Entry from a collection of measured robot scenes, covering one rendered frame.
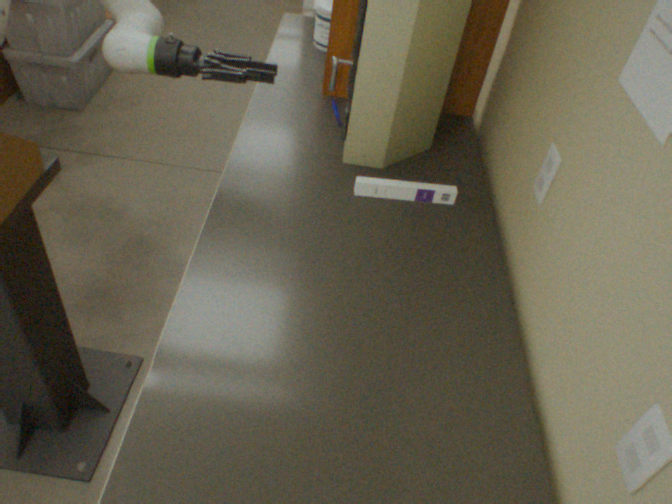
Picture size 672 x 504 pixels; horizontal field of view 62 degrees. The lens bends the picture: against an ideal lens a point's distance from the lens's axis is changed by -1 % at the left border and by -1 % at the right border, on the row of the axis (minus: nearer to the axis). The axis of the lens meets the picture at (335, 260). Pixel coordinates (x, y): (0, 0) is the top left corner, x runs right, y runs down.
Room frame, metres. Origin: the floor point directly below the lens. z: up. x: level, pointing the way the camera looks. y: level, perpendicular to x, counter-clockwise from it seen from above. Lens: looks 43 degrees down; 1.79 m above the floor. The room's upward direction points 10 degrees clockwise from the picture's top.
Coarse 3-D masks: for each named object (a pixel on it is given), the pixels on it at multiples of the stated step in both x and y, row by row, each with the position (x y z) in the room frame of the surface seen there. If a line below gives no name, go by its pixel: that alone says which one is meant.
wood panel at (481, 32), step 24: (336, 0) 1.64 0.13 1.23; (480, 0) 1.66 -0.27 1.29; (504, 0) 1.67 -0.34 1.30; (336, 24) 1.65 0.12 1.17; (480, 24) 1.66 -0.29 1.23; (336, 48) 1.65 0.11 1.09; (480, 48) 1.67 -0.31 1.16; (456, 72) 1.66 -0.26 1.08; (480, 72) 1.67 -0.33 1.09; (456, 96) 1.66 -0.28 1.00
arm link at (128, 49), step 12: (120, 24) 1.33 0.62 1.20; (132, 24) 1.34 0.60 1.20; (144, 24) 1.36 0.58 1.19; (108, 36) 1.28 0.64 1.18; (120, 36) 1.28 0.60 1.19; (132, 36) 1.29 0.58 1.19; (144, 36) 1.30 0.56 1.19; (156, 36) 1.32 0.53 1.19; (108, 48) 1.26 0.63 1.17; (120, 48) 1.26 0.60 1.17; (132, 48) 1.26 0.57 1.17; (144, 48) 1.27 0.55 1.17; (108, 60) 1.25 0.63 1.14; (120, 60) 1.25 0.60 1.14; (132, 60) 1.25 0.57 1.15; (144, 60) 1.26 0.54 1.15; (120, 72) 1.26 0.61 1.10; (132, 72) 1.27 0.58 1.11; (144, 72) 1.27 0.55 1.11
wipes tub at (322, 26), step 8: (320, 0) 2.04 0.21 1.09; (328, 0) 2.05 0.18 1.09; (320, 8) 1.98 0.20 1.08; (328, 8) 1.98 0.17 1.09; (320, 16) 1.98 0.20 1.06; (328, 16) 1.96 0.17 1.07; (320, 24) 1.98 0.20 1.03; (328, 24) 1.96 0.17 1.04; (320, 32) 1.98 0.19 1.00; (328, 32) 1.96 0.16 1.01; (320, 40) 1.97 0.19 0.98; (328, 40) 1.96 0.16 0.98; (320, 48) 1.97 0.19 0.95
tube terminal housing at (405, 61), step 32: (384, 0) 1.28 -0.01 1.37; (416, 0) 1.28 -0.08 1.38; (448, 0) 1.36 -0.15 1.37; (384, 32) 1.28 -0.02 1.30; (416, 32) 1.29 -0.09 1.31; (448, 32) 1.39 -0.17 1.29; (384, 64) 1.28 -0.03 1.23; (416, 64) 1.32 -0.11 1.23; (448, 64) 1.41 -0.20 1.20; (384, 96) 1.28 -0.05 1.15; (416, 96) 1.34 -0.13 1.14; (352, 128) 1.28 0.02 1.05; (384, 128) 1.28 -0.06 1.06; (416, 128) 1.36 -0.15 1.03; (352, 160) 1.28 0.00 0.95; (384, 160) 1.28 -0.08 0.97
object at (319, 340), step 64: (320, 64) 1.86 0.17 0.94; (256, 128) 1.38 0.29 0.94; (320, 128) 1.44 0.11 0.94; (448, 128) 1.57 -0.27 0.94; (256, 192) 1.09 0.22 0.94; (320, 192) 1.13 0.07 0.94; (192, 256) 0.83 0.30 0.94; (256, 256) 0.87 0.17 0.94; (320, 256) 0.90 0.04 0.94; (384, 256) 0.94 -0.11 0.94; (448, 256) 0.98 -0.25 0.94; (192, 320) 0.66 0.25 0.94; (256, 320) 0.69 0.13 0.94; (320, 320) 0.72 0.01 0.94; (384, 320) 0.75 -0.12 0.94; (448, 320) 0.78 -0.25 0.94; (512, 320) 0.81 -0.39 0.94; (192, 384) 0.53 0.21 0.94; (256, 384) 0.55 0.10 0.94; (320, 384) 0.57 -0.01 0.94; (384, 384) 0.60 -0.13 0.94; (448, 384) 0.62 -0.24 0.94; (512, 384) 0.64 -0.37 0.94; (128, 448) 0.39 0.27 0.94; (192, 448) 0.41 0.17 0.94; (256, 448) 0.43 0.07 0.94; (320, 448) 0.45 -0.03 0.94; (384, 448) 0.47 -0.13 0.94; (448, 448) 0.49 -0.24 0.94; (512, 448) 0.51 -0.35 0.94
